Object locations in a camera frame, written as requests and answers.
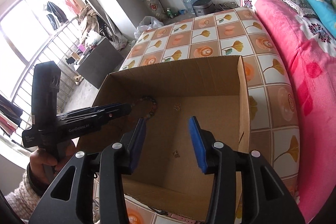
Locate small gold earring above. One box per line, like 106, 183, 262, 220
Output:
174, 103, 181, 111

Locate pink strap smart watch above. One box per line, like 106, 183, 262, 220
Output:
149, 207, 199, 224

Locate gold butterfly charm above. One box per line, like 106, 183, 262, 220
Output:
173, 150, 180, 158

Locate person left hand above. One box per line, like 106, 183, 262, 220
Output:
30, 141, 76, 185

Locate grey low cabinet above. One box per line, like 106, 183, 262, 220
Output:
74, 38, 123, 89

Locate white plastic bag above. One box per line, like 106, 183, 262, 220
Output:
134, 16, 164, 39

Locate brown cardboard box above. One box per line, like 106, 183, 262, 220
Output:
77, 56, 250, 221

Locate black rice cooker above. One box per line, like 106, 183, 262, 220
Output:
193, 0, 215, 16

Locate pink floral blanket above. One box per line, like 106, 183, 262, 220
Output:
240, 0, 335, 223

